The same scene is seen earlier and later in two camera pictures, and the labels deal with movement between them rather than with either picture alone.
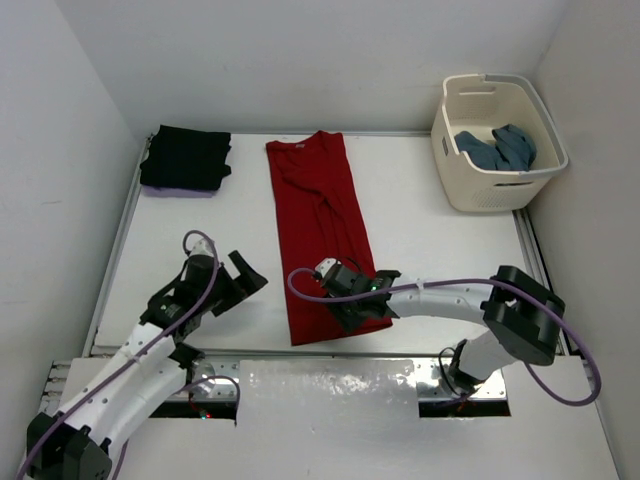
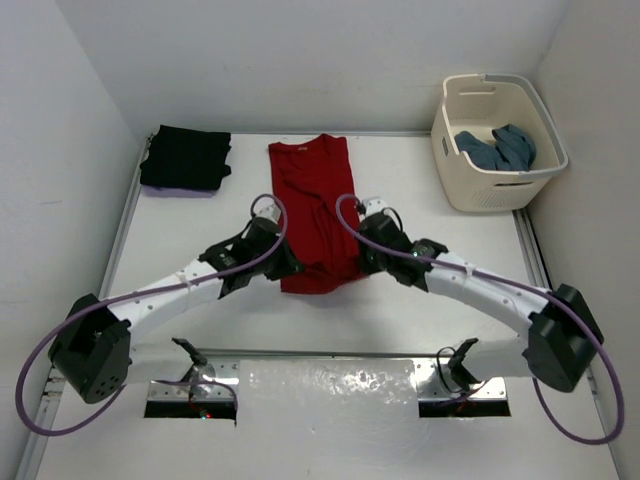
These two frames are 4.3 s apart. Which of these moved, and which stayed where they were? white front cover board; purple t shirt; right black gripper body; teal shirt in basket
Moved: right black gripper body
Stayed: purple t shirt; white front cover board; teal shirt in basket
